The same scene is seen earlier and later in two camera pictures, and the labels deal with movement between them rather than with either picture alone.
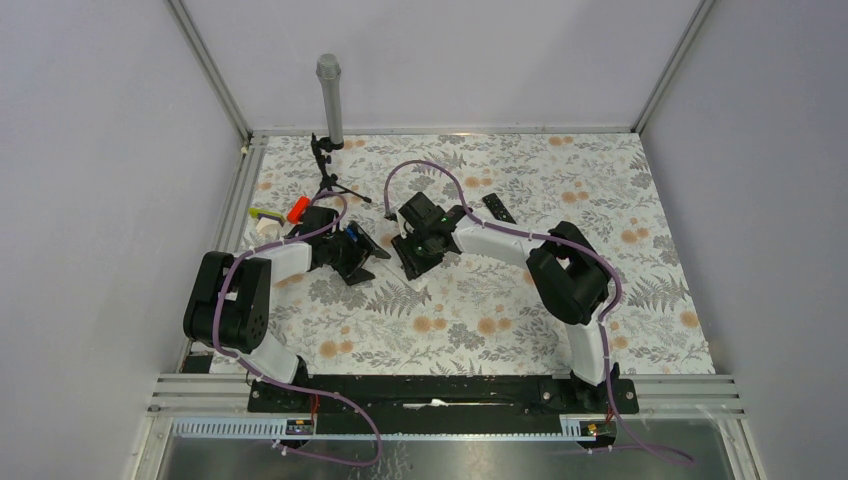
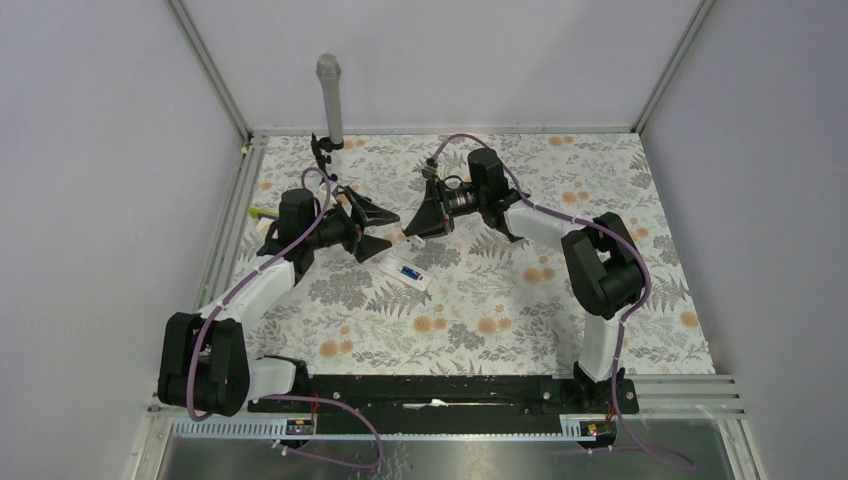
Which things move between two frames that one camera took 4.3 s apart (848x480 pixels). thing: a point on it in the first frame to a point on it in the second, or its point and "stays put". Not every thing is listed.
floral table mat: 468,254 stays put
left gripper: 352,269 to 363,215
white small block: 269,226 stays put
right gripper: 412,265 to 435,216
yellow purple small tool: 265,213 stays put
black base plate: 433,405 stays put
